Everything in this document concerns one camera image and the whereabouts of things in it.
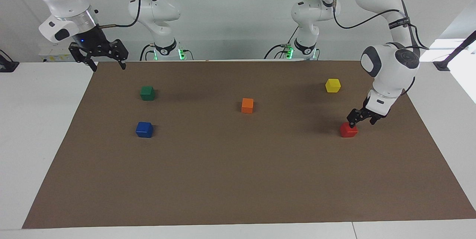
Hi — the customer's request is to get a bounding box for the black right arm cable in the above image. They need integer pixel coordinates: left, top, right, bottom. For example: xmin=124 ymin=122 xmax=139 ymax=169
xmin=97 ymin=0 xmax=142 ymax=28

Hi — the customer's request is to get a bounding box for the black right base cable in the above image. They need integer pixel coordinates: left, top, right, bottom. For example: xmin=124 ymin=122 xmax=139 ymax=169
xmin=139 ymin=44 xmax=155 ymax=61

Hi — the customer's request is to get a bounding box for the black table clamp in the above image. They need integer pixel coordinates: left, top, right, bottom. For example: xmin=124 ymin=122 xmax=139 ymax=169
xmin=0 ymin=49 xmax=20 ymax=73

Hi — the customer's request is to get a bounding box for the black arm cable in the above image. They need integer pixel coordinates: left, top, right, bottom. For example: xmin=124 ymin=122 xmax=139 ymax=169
xmin=97 ymin=0 xmax=142 ymax=28
xmin=332 ymin=0 xmax=430 ymax=52

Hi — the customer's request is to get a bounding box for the black angled stand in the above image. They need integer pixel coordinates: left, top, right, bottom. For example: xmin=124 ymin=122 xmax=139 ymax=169
xmin=433 ymin=30 xmax=476 ymax=71

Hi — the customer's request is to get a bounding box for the black left base cable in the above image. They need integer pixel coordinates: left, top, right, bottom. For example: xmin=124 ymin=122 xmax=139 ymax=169
xmin=264 ymin=26 xmax=299 ymax=60

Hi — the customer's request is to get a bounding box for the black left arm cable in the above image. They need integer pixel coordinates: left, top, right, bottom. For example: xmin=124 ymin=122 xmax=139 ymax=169
xmin=332 ymin=0 xmax=430 ymax=52

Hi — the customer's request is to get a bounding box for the brown table mat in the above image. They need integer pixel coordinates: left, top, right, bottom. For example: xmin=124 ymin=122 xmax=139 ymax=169
xmin=22 ymin=60 xmax=476 ymax=229

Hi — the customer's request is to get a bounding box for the black base cable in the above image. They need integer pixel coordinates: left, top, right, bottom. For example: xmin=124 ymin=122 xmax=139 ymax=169
xmin=264 ymin=26 xmax=299 ymax=60
xmin=139 ymin=44 xmax=155 ymax=61

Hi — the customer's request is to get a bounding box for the yellow cube block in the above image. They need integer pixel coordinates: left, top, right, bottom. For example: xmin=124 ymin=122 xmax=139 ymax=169
xmin=325 ymin=78 xmax=341 ymax=93

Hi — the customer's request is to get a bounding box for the blue cube block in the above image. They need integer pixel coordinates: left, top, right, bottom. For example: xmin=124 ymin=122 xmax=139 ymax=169
xmin=135 ymin=122 xmax=154 ymax=138

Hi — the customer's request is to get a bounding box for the red cube block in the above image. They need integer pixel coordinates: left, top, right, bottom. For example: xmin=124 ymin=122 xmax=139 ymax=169
xmin=340 ymin=122 xmax=358 ymax=138

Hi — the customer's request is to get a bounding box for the white box with labels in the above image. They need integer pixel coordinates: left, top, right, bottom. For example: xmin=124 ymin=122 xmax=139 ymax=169
xmin=39 ymin=44 xmax=80 ymax=63

